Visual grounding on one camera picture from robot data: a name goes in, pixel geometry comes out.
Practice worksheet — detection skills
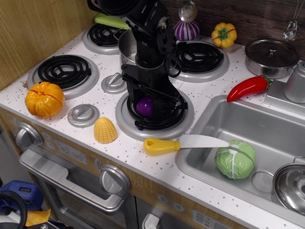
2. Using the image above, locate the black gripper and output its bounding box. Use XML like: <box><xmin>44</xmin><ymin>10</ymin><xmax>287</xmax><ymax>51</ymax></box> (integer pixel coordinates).
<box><xmin>121</xmin><ymin>61</ymin><xmax>181</xmax><ymax>117</ymax></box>

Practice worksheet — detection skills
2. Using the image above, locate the purple toy eggplant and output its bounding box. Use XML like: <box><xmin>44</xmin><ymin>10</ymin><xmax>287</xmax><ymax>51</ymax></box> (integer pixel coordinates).
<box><xmin>136</xmin><ymin>95</ymin><xmax>154</xmax><ymax>116</ymax></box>

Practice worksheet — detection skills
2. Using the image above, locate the lidded steel pan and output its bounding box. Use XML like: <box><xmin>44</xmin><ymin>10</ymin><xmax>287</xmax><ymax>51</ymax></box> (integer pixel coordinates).
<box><xmin>245</xmin><ymin>39</ymin><xmax>299</xmax><ymax>79</ymax></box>

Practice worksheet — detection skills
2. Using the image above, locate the steel pot in sink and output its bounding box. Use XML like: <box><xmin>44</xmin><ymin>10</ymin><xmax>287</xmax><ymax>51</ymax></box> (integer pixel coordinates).
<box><xmin>272</xmin><ymin>156</ymin><xmax>305</xmax><ymax>215</ymax></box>

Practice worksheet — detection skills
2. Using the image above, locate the front centre black burner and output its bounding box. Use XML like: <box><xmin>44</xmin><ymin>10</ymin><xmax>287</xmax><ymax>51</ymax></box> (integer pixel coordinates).
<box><xmin>115</xmin><ymin>91</ymin><xmax>194</xmax><ymax>141</ymax></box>

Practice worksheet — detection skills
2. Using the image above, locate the black burner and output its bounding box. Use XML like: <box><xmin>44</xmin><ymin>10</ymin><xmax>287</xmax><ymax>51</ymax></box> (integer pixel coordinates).
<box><xmin>115</xmin><ymin>91</ymin><xmax>194</xmax><ymax>141</ymax></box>
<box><xmin>27</xmin><ymin>55</ymin><xmax>99</xmax><ymax>100</ymax></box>
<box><xmin>82</xmin><ymin>23</ymin><xmax>127</xmax><ymax>55</ymax></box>
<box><xmin>169</xmin><ymin>42</ymin><xmax>230</xmax><ymax>83</ymax></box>

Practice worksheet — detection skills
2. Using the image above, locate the silver stovetop knob upper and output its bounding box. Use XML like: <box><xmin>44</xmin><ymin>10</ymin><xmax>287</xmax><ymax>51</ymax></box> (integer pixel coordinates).
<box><xmin>101</xmin><ymin>73</ymin><xmax>127</xmax><ymax>94</ymax></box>

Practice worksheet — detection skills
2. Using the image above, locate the silver stovetop knob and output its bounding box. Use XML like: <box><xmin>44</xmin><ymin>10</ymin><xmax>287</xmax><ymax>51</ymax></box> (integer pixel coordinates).
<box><xmin>101</xmin><ymin>73</ymin><xmax>127</xmax><ymax>94</ymax></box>
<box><xmin>68</xmin><ymin>104</ymin><xmax>100</xmax><ymax>128</ymax></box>

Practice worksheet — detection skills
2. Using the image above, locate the yellow toy corn piece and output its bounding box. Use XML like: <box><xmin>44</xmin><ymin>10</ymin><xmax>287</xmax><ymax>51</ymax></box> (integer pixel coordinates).
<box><xmin>94</xmin><ymin>117</ymin><xmax>118</xmax><ymax>144</ymax></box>

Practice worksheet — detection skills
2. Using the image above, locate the back right black burner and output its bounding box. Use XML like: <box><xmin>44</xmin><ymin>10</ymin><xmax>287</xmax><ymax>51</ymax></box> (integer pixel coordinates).
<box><xmin>169</xmin><ymin>42</ymin><xmax>230</xmax><ymax>83</ymax></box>

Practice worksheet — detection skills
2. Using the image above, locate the silver stovetop knob lower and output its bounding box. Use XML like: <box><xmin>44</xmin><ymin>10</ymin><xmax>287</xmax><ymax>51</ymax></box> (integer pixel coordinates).
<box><xmin>68</xmin><ymin>104</ymin><xmax>100</xmax><ymax>128</ymax></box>

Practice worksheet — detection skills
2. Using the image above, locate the front left black burner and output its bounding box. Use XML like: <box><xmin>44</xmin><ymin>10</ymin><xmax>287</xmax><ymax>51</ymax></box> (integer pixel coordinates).
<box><xmin>27</xmin><ymin>55</ymin><xmax>99</xmax><ymax>100</ymax></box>

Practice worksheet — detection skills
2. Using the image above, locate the back left black burner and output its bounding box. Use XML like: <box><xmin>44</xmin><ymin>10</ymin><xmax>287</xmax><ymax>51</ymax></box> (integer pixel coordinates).
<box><xmin>82</xmin><ymin>23</ymin><xmax>127</xmax><ymax>55</ymax></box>

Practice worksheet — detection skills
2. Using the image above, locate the purple striped toy onion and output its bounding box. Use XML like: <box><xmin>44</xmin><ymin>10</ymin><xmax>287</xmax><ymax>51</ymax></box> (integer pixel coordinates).
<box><xmin>174</xmin><ymin>21</ymin><xmax>200</xmax><ymax>41</ymax></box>

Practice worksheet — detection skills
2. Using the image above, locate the silver oven knob right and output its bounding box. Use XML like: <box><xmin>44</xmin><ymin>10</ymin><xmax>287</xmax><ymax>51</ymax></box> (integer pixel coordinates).
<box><xmin>99</xmin><ymin>164</ymin><xmax>131</xmax><ymax>197</ymax></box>

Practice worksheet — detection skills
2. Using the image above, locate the silver oven knob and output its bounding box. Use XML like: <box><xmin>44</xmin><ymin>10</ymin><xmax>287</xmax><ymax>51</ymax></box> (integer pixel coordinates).
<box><xmin>16</xmin><ymin>122</ymin><xmax>43</xmax><ymax>148</ymax></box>
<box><xmin>99</xmin><ymin>164</ymin><xmax>131</xmax><ymax>197</ymax></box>

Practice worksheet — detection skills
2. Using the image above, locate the hanging steel ladle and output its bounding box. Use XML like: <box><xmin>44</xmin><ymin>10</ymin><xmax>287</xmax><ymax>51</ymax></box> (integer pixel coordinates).
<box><xmin>178</xmin><ymin>0</ymin><xmax>198</xmax><ymax>22</ymax></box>

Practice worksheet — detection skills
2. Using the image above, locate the yellow toy bell pepper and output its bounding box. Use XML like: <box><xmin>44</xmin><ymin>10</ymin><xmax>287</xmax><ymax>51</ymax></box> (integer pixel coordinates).
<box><xmin>211</xmin><ymin>22</ymin><xmax>237</xmax><ymax>49</ymax></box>

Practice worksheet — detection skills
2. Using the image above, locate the orange toy pumpkin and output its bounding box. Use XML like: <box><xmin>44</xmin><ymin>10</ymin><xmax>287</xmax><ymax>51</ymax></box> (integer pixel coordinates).
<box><xmin>25</xmin><ymin>82</ymin><xmax>65</xmax><ymax>119</ymax></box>

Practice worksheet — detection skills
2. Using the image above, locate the green toy cabbage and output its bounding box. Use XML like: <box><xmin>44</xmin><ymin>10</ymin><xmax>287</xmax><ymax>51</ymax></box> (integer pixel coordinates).
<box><xmin>214</xmin><ymin>140</ymin><xmax>256</xmax><ymax>180</ymax></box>

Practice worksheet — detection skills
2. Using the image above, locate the red toy chili pepper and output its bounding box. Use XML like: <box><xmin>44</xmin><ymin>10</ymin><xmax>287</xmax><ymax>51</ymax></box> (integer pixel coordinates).
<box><xmin>226</xmin><ymin>75</ymin><xmax>273</xmax><ymax>103</ymax></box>

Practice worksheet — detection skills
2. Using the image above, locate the silver oven knob left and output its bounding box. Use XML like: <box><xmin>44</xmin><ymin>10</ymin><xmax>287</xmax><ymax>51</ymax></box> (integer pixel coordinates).
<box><xmin>16</xmin><ymin>122</ymin><xmax>43</xmax><ymax>148</ymax></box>

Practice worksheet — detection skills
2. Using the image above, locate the steel sink basin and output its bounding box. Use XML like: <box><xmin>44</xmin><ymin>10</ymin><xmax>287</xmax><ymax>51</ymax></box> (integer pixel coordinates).
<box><xmin>176</xmin><ymin>95</ymin><xmax>305</xmax><ymax>227</ymax></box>

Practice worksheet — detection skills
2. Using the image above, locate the steel kettle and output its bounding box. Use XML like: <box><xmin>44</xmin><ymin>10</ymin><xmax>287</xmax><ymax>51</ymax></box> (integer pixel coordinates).
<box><xmin>284</xmin><ymin>61</ymin><xmax>305</xmax><ymax>104</ymax></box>

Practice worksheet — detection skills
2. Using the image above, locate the blue plastic device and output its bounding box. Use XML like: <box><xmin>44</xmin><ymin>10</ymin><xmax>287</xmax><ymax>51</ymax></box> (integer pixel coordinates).
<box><xmin>0</xmin><ymin>180</ymin><xmax>44</xmax><ymax>210</ymax></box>

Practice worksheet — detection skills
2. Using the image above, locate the yellow cloth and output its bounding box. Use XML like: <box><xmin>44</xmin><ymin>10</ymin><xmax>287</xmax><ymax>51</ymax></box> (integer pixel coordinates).
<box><xmin>25</xmin><ymin>209</ymin><xmax>51</xmax><ymax>227</ymax></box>

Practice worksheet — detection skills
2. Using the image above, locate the yellow handled toy knife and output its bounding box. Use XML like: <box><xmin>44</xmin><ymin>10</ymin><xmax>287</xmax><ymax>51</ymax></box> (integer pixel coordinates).
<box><xmin>143</xmin><ymin>135</ymin><xmax>230</xmax><ymax>155</ymax></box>

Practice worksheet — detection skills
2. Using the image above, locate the steel pot with handles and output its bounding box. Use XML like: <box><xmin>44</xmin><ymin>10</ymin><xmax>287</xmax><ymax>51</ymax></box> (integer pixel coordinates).
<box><xmin>113</xmin><ymin>28</ymin><xmax>137</xmax><ymax>65</ymax></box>

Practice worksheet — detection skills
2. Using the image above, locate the silver oven door handle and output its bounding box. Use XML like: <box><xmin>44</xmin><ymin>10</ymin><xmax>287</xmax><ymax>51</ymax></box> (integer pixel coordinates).
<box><xmin>20</xmin><ymin>149</ymin><xmax>124</xmax><ymax>214</ymax></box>

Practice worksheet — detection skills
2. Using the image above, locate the black cable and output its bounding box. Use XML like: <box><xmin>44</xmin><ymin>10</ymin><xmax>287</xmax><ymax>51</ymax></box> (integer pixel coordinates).
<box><xmin>0</xmin><ymin>189</ymin><xmax>28</xmax><ymax>229</ymax></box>

